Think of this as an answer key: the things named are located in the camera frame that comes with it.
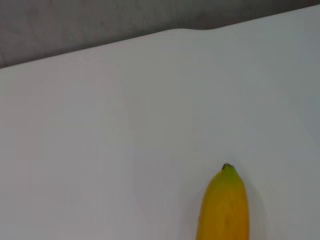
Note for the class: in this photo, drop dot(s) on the yellow plastic banana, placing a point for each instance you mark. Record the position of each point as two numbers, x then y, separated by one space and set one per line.
225 212

